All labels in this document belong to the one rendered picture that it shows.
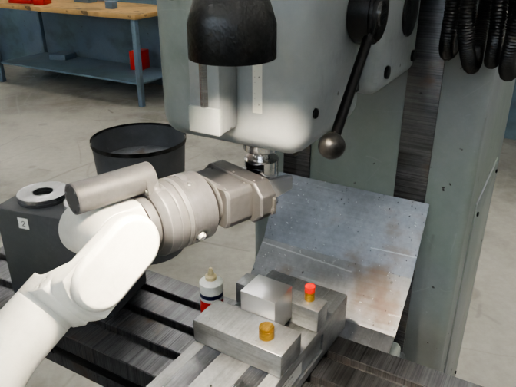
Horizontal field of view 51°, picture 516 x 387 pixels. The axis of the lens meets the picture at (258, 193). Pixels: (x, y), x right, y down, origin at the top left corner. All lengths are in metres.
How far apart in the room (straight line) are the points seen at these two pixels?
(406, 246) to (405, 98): 0.28
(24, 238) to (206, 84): 0.57
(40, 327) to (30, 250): 0.49
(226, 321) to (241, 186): 0.23
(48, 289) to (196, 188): 0.20
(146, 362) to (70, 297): 0.39
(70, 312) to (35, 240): 0.47
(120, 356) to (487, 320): 1.98
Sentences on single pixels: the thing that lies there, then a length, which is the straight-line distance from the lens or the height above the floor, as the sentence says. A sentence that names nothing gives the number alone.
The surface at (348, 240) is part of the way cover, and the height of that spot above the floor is 0.98.
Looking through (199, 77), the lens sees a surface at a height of 1.40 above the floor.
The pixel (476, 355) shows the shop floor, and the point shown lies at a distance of 2.47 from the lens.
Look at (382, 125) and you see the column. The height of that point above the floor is 1.22.
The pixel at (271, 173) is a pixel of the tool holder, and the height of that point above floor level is 1.25.
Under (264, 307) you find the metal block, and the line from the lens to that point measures 0.81.
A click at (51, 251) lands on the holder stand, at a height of 1.04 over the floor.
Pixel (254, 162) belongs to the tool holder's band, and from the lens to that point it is 0.71.
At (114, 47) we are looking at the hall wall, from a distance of 6.75.
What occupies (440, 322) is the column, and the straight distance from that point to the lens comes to 1.21.
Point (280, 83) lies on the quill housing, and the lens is 0.59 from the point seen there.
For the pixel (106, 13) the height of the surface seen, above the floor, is 0.87.
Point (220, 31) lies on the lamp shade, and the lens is 0.42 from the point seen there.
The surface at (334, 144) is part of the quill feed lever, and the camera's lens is 0.59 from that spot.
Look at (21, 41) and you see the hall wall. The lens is 7.95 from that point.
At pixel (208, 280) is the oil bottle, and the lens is 0.94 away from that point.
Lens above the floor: 1.54
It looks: 25 degrees down
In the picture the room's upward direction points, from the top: straight up
